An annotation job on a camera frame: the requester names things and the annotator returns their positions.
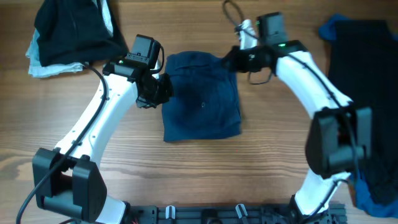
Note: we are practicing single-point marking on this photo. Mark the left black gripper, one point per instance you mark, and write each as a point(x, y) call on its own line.
point(162, 90)

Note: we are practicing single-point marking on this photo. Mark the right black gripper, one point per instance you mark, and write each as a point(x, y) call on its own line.
point(234, 59)

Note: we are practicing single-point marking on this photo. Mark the navy blue shorts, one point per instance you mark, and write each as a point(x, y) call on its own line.
point(205, 104)

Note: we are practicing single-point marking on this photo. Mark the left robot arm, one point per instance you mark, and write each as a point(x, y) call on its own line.
point(67, 178)

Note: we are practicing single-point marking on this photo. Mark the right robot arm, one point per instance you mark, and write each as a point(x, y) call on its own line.
point(339, 139)

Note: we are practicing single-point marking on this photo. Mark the black folded garment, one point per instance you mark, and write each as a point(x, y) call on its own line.
point(77, 31)

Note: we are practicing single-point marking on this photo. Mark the white folded garment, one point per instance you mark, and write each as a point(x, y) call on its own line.
point(37, 70)

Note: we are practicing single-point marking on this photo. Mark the bright blue garment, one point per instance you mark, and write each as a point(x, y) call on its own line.
point(370, 202)

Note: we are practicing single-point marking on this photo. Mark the left white rail clip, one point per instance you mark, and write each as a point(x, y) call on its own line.
point(170, 212)

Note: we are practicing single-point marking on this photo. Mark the white rail clip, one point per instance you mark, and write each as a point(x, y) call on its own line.
point(170, 212)
point(241, 211)

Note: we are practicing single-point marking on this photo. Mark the right white rail clip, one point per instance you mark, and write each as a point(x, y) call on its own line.
point(241, 211)

